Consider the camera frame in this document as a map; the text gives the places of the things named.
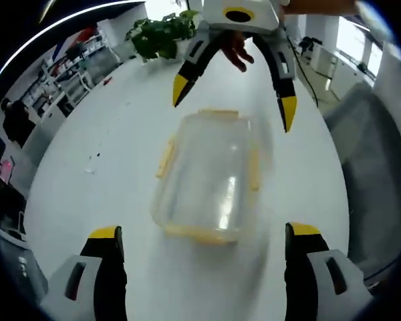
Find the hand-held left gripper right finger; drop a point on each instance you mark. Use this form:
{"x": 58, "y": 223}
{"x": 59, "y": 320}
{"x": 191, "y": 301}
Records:
{"x": 304, "y": 284}

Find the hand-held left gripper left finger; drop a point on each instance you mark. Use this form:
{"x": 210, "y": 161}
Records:
{"x": 103, "y": 284}

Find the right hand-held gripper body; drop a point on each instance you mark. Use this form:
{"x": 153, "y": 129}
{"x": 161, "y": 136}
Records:
{"x": 257, "y": 13}

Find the clear container with yellow buckles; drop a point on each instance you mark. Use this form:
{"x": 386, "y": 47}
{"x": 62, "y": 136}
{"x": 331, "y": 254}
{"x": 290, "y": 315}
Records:
{"x": 207, "y": 174}

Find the person's right hand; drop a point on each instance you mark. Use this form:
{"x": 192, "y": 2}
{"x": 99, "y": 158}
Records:
{"x": 234, "y": 47}

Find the white plant pot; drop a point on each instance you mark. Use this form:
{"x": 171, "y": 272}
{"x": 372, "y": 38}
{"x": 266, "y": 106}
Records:
{"x": 180, "y": 47}

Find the green potted plant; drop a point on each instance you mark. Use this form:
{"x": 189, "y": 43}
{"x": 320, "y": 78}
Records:
{"x": 153, "y": 36}

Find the small red item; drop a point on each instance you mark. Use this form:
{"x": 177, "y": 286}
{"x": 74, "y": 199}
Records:
{"x": 107, "y": 80}

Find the curved ceiling light strip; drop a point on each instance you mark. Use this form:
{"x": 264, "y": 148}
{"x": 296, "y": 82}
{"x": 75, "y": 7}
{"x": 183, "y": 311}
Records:
{"x": 87, "y": 13}

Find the white storage shelf rack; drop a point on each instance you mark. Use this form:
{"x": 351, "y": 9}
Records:
{"x": 73, "y": 87}

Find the light mesh office chair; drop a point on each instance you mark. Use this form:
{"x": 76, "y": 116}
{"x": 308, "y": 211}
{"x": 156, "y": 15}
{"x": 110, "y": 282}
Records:
{"x": 371, "y": 167}

